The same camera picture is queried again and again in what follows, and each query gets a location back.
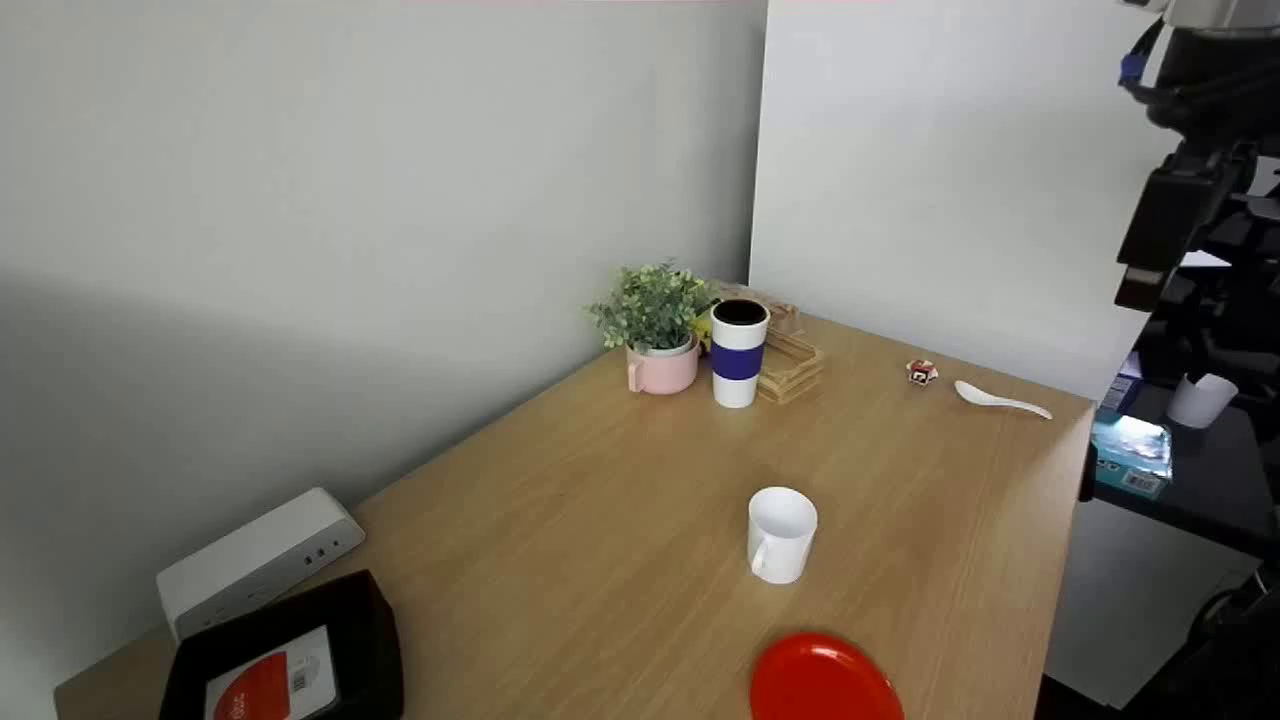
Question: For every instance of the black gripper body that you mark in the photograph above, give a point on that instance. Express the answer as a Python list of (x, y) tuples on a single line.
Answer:
[(1181, 222)]

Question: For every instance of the white mug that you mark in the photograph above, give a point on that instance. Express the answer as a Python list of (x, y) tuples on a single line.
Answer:
[(778, 536)]

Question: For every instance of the orange plate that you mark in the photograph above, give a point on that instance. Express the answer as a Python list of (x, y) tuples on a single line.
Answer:
[(821, 683)]

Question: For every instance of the black equipment on side table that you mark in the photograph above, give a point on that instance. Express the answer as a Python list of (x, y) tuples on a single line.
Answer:
[(1206, 343)]

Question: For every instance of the small white cup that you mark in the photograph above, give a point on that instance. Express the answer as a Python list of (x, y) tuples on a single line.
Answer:
[(1201, 400)]

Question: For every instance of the blue box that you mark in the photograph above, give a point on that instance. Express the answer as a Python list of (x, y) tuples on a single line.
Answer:
[(1128, 454)]

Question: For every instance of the white spoon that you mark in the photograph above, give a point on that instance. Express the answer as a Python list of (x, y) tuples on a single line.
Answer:
[(992, 397)]

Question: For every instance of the black side table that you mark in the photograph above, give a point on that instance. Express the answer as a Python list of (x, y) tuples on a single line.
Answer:
[(1215, 485)]

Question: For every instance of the small red white toy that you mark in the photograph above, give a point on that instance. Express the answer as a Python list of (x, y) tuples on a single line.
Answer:
[(923, 369)]

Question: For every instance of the wooden coaster stack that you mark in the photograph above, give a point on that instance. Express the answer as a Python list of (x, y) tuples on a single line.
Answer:
[(795, 369)]

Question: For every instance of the black chair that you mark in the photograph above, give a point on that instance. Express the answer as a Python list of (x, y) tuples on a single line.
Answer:
[(1220, 655)]

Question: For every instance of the white cup with blue band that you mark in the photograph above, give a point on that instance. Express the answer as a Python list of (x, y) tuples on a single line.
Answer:
[(737, 361)]

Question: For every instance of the green plant in pink pot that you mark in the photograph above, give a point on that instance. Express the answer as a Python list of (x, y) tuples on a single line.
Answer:
[(654, 321)]

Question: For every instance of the white rectangular box device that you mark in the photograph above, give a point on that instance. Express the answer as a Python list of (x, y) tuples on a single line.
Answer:
[(253, 558)]

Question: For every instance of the black tray with red card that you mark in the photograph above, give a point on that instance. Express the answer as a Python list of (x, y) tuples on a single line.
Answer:
[(286, 661)]

